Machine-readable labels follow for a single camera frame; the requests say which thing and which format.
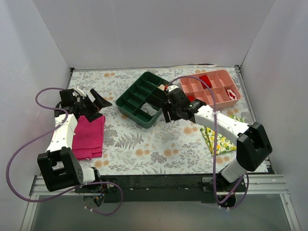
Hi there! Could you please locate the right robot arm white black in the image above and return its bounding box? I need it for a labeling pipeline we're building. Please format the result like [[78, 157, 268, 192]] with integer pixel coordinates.
[[162, 85, 272, 191]]

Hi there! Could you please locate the black metal base rail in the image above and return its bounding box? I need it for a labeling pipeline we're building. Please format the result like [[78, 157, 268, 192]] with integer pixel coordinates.
[[76, 173, 238, 203]]

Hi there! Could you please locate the grey striped boxer underwear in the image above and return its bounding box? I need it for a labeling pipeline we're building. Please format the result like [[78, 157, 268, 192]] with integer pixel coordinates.
[[141, 103, 157, 116]]

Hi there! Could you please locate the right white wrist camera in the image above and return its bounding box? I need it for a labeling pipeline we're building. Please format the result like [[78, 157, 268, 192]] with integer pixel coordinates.
[[164, 84, 178, 93]]

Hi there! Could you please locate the black rolled cloth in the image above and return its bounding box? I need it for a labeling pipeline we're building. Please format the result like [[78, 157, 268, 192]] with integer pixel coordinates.
[[146, 94, 163, 108], [152, 88, 166, 101]]

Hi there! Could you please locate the pink divided organizer tray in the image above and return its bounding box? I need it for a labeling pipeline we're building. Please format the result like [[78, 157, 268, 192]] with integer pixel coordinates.
[[180, 70, 242, 110]]

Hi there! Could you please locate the beige rolled sock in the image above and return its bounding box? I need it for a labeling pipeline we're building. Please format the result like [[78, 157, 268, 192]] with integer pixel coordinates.
[[158, 84, 168, 91]]

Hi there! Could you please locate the pink folded cloth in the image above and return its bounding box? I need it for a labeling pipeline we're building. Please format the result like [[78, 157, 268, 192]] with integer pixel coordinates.
[[72, 116, 105, 160]]

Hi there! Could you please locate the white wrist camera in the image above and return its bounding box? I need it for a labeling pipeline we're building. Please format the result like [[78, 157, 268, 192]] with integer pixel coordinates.
[[74, 86, 87, 97], [164, 84, 178, 93]]

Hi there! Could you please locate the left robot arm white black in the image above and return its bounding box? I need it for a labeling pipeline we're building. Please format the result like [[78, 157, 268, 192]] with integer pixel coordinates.
[[37, 88, 112, 193]]

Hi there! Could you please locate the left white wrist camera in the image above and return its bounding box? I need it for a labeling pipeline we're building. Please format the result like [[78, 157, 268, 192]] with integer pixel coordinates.
[[74, 86, 87, 97]]

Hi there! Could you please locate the green divided organizer tray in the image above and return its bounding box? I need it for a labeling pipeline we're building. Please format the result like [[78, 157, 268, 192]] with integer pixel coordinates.
[[116, 71, 169, 128]]

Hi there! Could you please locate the red white rolled cloth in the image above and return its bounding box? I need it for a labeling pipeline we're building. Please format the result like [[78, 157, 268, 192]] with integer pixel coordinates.
[[226, 89, 238, 101]]

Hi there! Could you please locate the red rolled cloth upper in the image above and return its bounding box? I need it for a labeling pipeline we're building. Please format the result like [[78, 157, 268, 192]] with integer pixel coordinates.
[[199, 75, 212, 89]]

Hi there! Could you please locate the red rolled cloth lower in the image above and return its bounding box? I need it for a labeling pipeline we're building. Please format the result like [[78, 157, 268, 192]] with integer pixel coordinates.
[[187, 95, 195, 102]]

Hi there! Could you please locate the lemon print folded cloth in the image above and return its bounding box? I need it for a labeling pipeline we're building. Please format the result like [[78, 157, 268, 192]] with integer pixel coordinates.
[[197, 114, 247, 155]]

